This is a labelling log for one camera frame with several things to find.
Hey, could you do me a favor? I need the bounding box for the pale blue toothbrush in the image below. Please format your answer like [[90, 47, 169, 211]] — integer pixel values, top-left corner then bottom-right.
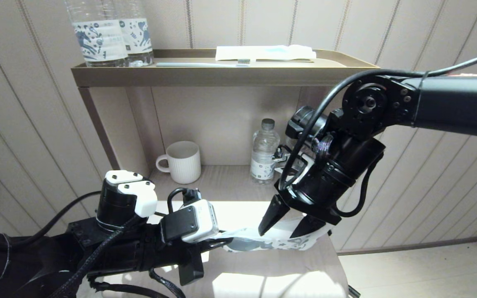
[[156, 59, 251, 67]]

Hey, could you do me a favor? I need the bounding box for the black right camera cable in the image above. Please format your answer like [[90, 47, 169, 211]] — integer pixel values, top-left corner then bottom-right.
[[278, 49, 477, 193]]

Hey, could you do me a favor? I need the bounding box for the black left camera cable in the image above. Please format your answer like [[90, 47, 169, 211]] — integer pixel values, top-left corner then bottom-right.
[[167, 187, 202, 212]]

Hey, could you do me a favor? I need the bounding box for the white blue toothpaste packet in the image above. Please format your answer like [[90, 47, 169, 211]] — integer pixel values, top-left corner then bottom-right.
[[215, 45, 317, 62]]

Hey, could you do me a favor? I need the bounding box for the white blue horse pouch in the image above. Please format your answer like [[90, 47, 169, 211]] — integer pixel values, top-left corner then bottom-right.
[[218, 217, 332, 252]]

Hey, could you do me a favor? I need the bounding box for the white ribbed ceramic mug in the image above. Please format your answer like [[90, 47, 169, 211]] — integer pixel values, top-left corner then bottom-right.
[[156, 141, 201, 185]]

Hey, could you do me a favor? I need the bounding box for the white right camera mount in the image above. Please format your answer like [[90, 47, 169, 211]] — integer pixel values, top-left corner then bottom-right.
[[279, 152, 316, 185]]

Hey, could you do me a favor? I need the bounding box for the small clear water bottle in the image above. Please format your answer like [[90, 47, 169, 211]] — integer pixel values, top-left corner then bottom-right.
[[250, 119, 280, 185]]

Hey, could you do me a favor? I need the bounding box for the large clear water bottle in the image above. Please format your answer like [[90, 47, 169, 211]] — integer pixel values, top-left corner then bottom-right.
[[116, 0, 154, 67], [64, 0, 129, 68]]

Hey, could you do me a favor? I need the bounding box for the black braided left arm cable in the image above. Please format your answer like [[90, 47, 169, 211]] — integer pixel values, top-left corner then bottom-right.
[[87, 268, 186, 298]]

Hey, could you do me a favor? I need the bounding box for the black camera cable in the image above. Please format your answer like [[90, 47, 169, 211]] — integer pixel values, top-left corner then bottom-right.
[[167, 187, 202, 212], [278, 49, 477, 193]]

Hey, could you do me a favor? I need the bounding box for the beige wooden shelf cabinet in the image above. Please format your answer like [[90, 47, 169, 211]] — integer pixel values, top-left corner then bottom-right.
[[78, 86, 372, 207]]

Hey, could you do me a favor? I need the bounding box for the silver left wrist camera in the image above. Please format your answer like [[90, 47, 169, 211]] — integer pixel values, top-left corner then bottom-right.
[[159, 199, 219, 244]]

